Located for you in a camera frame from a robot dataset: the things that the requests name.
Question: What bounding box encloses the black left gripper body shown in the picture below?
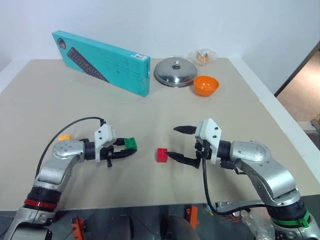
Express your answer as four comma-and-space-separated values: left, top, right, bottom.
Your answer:
100, 137, 124, 168

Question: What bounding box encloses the clear bag with wires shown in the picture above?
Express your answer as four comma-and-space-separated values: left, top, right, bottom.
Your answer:
219, 206, 274, 240

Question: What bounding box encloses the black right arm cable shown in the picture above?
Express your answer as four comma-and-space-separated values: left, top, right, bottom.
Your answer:
201, 149, 267, 217

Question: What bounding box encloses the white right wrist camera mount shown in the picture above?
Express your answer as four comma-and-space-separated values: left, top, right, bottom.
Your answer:
194, 118, 224, 165

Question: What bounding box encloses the dark rounded shape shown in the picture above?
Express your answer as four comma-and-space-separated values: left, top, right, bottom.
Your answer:
112, 214, 134, 240
169, 214, 199, 240

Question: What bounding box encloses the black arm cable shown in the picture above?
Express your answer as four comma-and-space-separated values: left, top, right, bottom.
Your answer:
201, 149, 267, 217
34, 116, 107, 180

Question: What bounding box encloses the brown box at room edge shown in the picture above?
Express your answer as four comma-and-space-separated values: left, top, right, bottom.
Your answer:
309, 116, 320, 131

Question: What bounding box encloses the orange plastic bowl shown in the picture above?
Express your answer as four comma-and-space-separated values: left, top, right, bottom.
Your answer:
192, 74, 221, 97

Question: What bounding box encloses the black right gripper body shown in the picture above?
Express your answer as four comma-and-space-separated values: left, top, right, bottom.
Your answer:
194, 136, 213, 170

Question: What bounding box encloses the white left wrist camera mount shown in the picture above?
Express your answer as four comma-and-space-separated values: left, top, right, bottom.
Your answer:
94, 124, 118, 164

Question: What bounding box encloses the orange bracket under table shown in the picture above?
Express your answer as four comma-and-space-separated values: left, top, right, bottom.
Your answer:
70, 215, 87, 240
184, 204, 200, 230

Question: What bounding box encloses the clear plastic bag with parts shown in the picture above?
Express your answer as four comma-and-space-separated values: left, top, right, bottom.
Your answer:
187, 47, 219, 66

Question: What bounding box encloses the stainless steel pot lid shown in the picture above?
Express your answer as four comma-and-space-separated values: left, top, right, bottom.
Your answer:
152, 55, 199, 89

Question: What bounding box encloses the teal keyboard box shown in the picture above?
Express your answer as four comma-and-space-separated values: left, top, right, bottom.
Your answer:
51, 30, 152, 98

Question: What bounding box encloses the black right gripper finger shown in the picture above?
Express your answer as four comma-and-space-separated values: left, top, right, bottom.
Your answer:
166, 150, 199, 168
172, 125, 198, 135

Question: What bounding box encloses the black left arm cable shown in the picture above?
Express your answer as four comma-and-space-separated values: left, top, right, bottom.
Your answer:
34, 116, 107, 180

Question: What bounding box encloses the green toy cube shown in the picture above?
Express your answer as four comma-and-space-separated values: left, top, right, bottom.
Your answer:
123, 137, 139, 152

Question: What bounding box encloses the red toy cube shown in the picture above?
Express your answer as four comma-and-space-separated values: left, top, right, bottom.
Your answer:
156, 147, 169, 164

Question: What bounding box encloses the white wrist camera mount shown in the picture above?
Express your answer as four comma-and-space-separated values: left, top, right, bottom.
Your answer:
194, 118, 224, 165
94, 124, 118, 164

